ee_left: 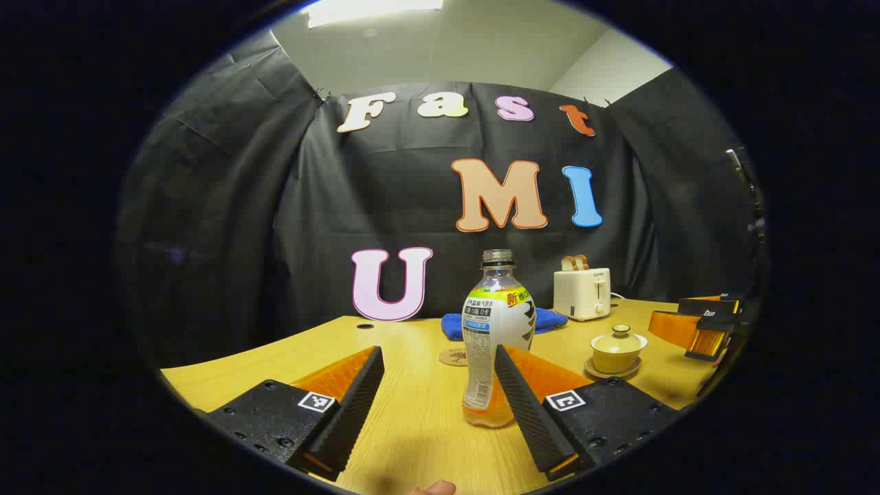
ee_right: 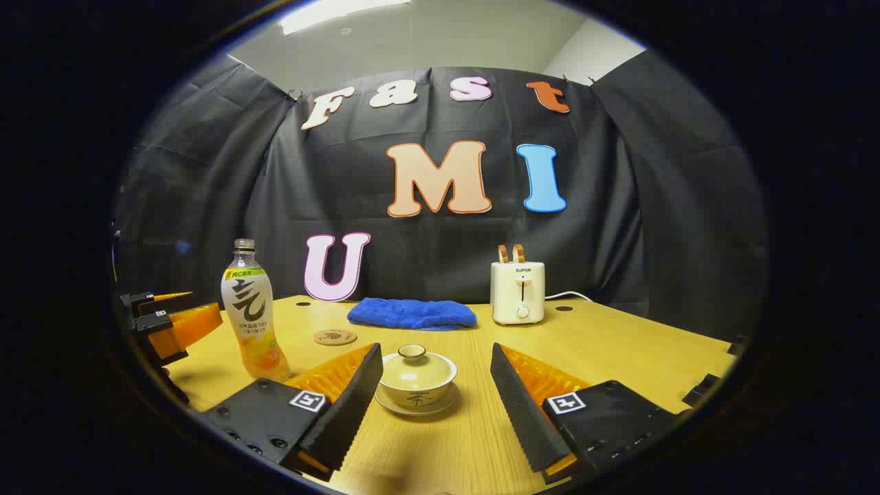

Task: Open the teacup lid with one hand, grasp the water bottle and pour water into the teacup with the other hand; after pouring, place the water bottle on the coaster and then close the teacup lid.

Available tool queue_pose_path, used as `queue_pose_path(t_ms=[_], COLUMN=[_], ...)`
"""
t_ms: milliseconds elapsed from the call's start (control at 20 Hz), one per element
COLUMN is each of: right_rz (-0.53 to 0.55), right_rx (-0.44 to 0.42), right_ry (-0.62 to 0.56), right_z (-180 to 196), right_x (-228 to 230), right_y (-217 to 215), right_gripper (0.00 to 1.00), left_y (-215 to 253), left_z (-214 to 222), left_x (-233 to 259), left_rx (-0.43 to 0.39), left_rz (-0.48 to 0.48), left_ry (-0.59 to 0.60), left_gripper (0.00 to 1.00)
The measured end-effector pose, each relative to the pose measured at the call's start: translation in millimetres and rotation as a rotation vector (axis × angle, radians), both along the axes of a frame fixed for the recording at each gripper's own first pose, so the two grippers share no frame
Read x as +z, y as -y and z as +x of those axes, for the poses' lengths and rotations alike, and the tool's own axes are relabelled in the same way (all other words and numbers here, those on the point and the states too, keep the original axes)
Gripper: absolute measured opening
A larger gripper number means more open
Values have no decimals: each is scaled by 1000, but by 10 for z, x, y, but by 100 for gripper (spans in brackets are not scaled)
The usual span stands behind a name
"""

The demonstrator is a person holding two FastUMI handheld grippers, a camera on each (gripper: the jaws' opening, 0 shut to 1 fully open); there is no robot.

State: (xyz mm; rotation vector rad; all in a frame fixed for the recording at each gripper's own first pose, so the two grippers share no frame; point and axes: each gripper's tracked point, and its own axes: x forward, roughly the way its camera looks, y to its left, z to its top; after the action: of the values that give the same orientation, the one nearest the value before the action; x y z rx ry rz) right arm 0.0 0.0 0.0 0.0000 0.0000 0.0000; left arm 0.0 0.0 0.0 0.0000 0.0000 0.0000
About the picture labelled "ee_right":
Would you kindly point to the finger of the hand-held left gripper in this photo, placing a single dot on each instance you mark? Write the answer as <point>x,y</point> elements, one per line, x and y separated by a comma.
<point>141,301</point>
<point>155,322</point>

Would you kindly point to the white toaster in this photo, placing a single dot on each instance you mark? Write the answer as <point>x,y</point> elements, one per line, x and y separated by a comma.
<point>517,295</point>

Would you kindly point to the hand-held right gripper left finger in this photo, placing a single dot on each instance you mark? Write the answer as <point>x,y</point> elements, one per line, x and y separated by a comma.
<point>354,402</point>

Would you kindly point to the cream teacup lid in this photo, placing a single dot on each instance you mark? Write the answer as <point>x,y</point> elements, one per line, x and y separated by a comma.
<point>412,368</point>

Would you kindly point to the blue towel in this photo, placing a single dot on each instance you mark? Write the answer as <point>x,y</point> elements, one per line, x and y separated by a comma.
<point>412,313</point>

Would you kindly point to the round wooden coaster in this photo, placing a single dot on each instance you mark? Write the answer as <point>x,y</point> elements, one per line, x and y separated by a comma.
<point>335,337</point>

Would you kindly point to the toast slice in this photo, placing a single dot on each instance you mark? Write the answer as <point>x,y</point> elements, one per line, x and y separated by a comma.
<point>503,254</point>
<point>519,254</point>

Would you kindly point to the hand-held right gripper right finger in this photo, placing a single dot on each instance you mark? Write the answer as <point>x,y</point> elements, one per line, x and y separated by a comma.
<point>522,412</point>

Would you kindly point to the cream ceramic saucer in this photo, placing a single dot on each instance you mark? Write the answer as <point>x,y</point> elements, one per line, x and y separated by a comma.
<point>447,407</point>

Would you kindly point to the black backdrop cloth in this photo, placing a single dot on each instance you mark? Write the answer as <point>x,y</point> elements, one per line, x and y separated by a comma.
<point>440,254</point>

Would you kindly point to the clear plastic water bottle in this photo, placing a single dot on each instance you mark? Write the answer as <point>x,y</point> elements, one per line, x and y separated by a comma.
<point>247,309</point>

